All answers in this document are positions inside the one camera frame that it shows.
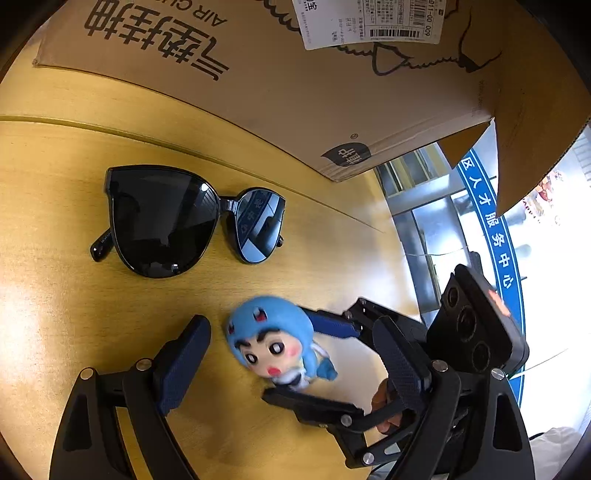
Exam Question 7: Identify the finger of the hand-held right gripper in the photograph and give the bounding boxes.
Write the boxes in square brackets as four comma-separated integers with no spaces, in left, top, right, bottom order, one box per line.
[262,385,416,468]
[302,298,428,365]

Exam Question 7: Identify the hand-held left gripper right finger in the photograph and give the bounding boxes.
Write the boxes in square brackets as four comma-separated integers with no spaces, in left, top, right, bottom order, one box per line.
[372,316,536,480]

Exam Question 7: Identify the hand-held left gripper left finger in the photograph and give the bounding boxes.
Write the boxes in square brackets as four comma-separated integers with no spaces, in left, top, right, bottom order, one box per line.
[48,315,212,480]

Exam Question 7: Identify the blue hooded cartoon figurine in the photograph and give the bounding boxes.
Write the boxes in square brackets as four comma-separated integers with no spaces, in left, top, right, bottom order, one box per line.
[225,295,339,393]

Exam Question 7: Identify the brown cardboard box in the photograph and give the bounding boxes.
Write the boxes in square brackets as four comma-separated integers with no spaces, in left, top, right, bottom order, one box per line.
[31,0,591,217]

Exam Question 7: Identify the wooden desktop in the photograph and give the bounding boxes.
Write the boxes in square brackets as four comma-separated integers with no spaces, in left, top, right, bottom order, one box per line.
[0,41,423,480]

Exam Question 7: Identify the person's right hand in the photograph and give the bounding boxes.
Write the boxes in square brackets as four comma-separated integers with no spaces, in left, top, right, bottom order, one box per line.
[370,378,403,435]

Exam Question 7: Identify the blue banner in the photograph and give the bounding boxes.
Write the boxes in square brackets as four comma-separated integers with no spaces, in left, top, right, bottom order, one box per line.
[455,148,527,407]

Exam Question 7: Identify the black sunglasses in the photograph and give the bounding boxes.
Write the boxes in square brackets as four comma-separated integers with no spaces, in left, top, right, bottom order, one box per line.
[90,165,287,279]

